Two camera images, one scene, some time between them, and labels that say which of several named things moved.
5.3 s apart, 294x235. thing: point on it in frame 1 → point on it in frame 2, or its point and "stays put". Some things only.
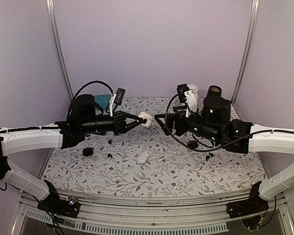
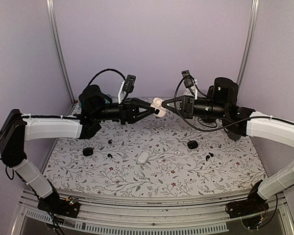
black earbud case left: x=87 y=152 stays put
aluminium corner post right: x=252 y=26 stays put
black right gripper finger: x=162 y=125 → x=172 y=109
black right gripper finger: x=169 y=116 → x=164 y=102
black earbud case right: x=193 y=144 stays put
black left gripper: x=120 y=125 → x=129 y=108
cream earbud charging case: x=144 y=115 → x=157 y=104
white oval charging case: x=143 y=157 stays put
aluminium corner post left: x=55 y=30 stays put
